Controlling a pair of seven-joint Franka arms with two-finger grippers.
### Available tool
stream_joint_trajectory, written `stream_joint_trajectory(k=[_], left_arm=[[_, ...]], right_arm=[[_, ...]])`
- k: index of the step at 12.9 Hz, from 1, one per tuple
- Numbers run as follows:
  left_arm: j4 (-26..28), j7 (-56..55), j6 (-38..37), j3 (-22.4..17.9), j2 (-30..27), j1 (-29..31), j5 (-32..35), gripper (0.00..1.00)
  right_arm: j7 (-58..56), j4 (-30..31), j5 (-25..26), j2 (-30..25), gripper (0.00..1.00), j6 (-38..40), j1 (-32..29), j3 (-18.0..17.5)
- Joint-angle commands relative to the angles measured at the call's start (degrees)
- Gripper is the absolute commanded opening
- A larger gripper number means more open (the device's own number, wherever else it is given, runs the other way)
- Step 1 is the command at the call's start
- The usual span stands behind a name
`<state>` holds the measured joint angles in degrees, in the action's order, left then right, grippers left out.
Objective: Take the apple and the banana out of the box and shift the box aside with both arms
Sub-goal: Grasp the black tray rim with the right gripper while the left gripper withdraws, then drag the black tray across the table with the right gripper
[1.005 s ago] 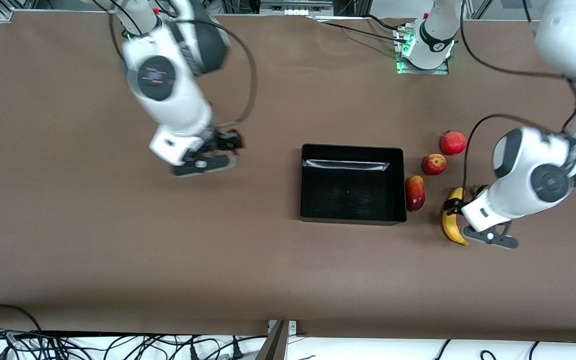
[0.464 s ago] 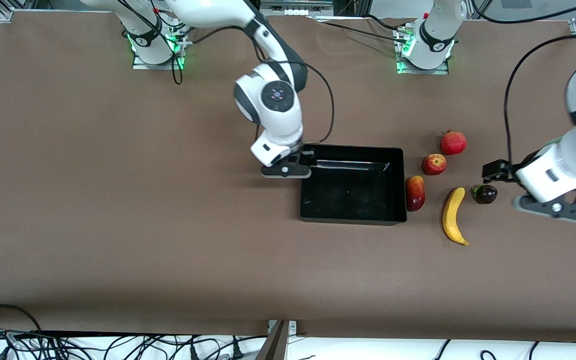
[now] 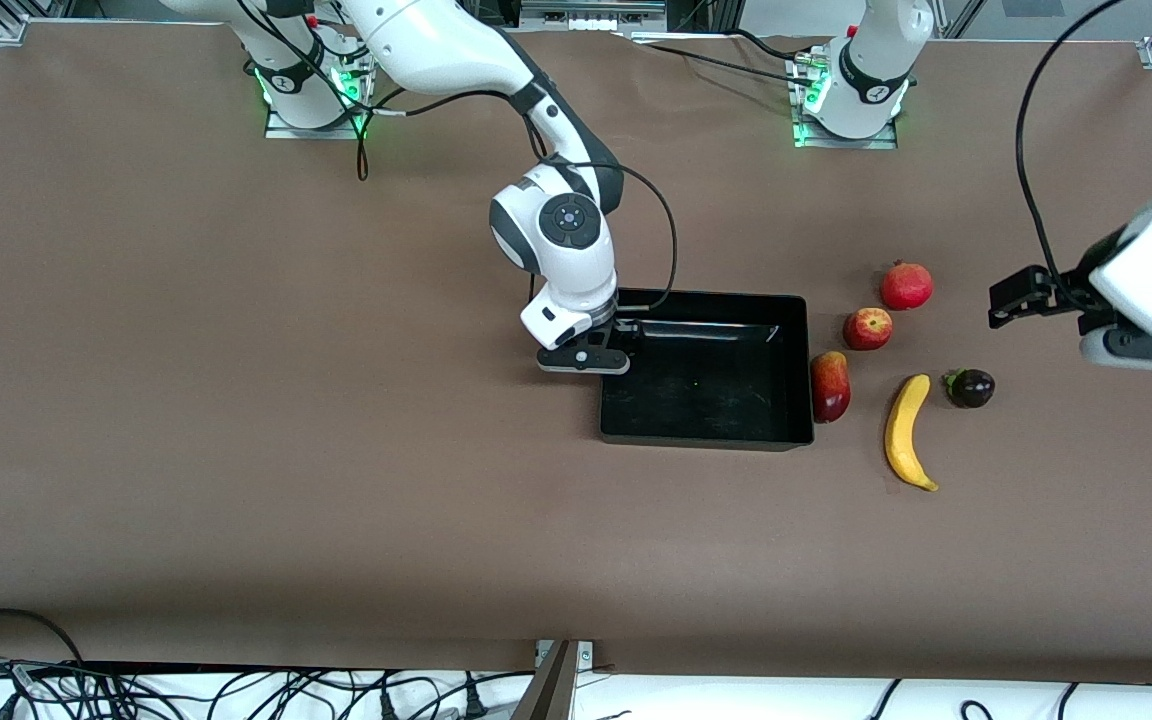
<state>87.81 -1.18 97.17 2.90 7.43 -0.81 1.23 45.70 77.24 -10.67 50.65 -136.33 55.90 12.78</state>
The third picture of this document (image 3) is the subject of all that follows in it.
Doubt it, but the black rectangular plastic box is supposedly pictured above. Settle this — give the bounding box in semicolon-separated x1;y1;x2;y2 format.
600;290;816;451

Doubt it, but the red apple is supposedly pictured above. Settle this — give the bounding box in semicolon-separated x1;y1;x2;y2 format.
843;307;894;352

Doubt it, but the yellow banana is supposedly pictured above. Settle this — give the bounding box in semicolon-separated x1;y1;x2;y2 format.
884;374;940;493

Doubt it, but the dark purple eggplant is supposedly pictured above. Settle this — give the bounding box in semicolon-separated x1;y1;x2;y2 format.
942;368;996;410

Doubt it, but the red pomegranate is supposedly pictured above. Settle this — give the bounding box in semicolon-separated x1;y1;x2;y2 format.
880;260;935;312

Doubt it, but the red yellow mango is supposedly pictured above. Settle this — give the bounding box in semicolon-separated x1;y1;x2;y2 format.
810;350;852;424

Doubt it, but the dark slanted bar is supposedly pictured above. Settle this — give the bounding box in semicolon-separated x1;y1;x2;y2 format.
511;640;579;720

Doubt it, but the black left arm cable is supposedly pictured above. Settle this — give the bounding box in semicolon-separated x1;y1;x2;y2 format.
1015;0;1129;311

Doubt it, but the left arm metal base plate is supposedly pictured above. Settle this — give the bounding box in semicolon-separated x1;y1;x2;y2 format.
791;50;899;151

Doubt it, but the thin black tabletop cable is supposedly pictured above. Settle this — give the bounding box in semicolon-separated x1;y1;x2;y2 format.
631;33;822;89

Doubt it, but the silver table edge bracket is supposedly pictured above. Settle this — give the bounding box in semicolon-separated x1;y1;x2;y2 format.
534;640;595;669

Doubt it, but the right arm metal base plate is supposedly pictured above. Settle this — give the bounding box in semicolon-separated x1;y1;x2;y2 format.
264;40;369;141

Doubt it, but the black cable tangle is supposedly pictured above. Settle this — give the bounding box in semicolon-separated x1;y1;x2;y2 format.
0;655;537;720

